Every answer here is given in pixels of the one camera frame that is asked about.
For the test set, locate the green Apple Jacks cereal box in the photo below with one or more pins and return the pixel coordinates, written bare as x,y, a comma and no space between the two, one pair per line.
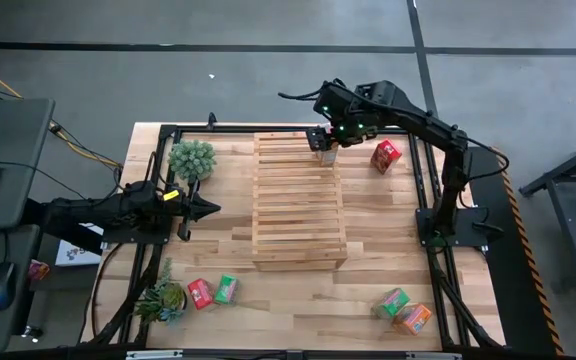
227,290
391,303

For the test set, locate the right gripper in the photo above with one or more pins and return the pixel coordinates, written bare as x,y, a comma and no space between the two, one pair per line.
324,137

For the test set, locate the small pink packet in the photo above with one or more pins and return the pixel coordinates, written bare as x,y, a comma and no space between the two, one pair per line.
38,270

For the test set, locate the red Froot Loops cereal box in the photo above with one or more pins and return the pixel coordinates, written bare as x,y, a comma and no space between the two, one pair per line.
201,294
385,156

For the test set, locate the orange Mini Wheats cereal box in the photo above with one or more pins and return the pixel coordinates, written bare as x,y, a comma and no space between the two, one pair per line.
328,157
412,319

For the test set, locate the pale green plant, white pot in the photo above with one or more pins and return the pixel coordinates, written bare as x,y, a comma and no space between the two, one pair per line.
191,159

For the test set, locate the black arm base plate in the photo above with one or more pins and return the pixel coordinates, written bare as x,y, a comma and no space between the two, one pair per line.
468,225
138,239

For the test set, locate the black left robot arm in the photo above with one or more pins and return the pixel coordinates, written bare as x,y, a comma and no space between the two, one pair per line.
93,210

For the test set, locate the black mat with hazard stripe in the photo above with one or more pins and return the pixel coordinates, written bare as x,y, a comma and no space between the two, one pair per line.
508,280

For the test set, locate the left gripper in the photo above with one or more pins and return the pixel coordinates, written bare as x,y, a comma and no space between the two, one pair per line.
184,212

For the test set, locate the black metal table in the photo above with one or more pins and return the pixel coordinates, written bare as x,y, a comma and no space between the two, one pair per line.
568,210

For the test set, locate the black computer mouse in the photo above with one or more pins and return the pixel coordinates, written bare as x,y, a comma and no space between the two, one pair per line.
0,285

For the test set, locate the yellow tag label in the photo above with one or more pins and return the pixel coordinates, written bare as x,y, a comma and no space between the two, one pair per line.
170,195

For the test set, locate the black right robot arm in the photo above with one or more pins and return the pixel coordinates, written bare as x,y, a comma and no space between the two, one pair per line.
418,120

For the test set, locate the dark green succulent plant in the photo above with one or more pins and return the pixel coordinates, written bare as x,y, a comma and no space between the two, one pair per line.
160,300

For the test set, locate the white printed cardboard box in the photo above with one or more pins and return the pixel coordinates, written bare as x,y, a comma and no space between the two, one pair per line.
75,254

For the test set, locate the black aluminium rig frame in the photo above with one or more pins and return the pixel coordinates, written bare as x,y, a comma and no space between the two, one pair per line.
218,129

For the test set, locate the slatted wooden shelf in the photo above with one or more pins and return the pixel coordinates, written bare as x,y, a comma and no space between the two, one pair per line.
298,210

